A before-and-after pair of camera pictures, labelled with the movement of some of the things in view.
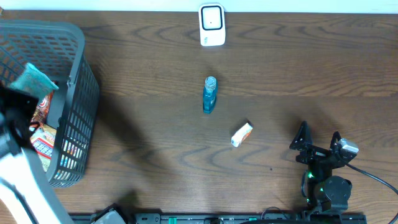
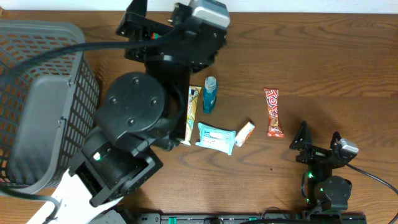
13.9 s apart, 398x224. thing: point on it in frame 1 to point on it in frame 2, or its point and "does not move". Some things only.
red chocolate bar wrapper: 41,111 to 275,129
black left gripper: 24,99 to 125,28
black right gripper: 314,153 does not move
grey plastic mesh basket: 58,50 does not move
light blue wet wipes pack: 34,82 to 216,138
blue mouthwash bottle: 209,94 does not move
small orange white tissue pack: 242,134 does not move
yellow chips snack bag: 43,140 to 193,94
